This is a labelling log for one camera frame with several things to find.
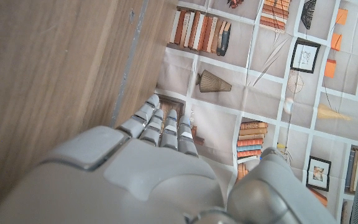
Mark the printed bookshelf backdrop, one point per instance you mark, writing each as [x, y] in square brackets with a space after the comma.
[259, 93]

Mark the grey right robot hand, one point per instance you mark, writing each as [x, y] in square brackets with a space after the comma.
[120, 186]

